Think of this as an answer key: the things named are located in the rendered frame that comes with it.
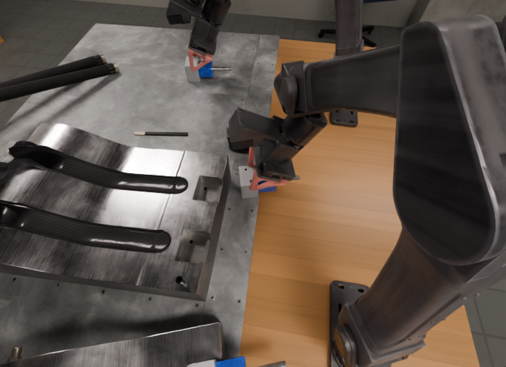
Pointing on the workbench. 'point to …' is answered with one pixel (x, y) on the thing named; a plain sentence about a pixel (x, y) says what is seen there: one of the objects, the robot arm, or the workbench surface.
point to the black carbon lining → (50, 163)
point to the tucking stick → (162, 133)
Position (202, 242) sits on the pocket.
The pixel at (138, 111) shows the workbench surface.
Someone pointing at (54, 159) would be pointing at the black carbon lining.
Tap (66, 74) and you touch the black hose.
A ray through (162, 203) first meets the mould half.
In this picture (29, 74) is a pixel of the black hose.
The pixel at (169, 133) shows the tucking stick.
